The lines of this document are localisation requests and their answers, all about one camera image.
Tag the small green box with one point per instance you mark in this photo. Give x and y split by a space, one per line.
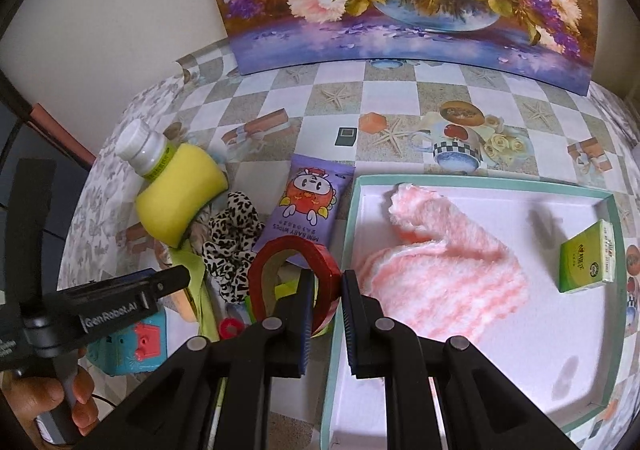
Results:
582 262

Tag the teal and red toy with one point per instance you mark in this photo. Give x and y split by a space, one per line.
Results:
142 342

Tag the teal-edged white box tray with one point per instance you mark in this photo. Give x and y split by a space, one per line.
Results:
500 380

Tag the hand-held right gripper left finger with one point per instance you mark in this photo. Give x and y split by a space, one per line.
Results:
307 330

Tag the person's left hand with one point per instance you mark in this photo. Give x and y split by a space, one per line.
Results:
25 402

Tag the white bottle green label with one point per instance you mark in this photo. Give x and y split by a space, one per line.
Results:
145 147

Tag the leopard print scrunchie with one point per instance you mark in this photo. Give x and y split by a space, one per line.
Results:
230 240

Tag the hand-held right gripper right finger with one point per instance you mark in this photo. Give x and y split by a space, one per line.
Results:
350 330

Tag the purple baby wipes packet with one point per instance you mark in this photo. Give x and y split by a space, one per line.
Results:
305 200

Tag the red tape roll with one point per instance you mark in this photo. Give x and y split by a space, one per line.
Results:
320 260

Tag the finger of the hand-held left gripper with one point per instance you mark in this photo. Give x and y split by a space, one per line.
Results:
150 281

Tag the checked printed tablecloth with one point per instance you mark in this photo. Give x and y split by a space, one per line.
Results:
320 97

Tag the lime green cloth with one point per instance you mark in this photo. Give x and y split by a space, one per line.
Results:
207 300

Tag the yellow sponge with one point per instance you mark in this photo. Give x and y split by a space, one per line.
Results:
180 190

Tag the pink fuzzy cloth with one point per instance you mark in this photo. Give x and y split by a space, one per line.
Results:
440 280

